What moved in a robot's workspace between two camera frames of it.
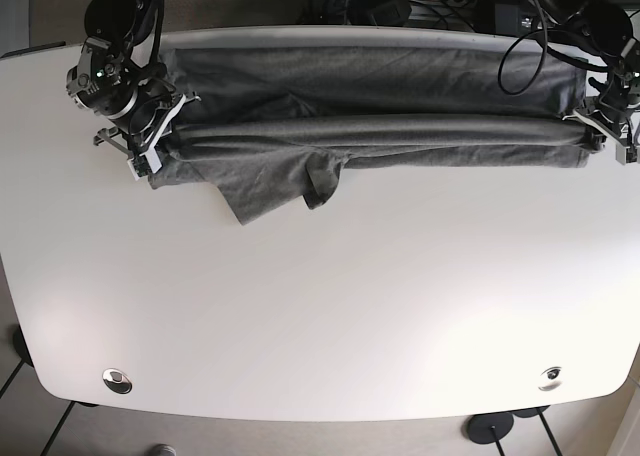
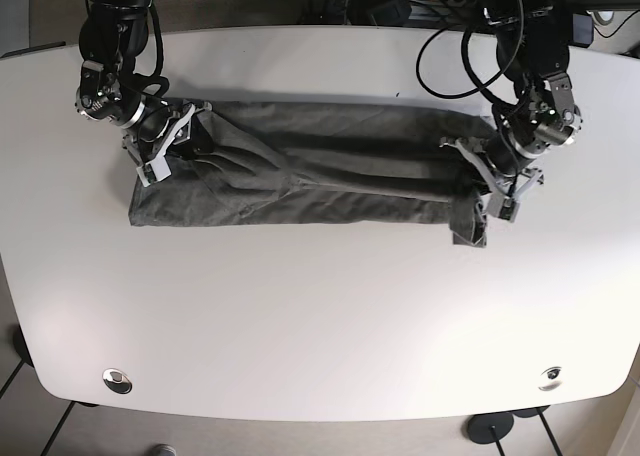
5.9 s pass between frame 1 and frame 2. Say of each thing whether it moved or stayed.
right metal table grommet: stayed
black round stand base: stayed
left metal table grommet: stayed
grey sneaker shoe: stayed
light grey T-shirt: moved
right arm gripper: moved
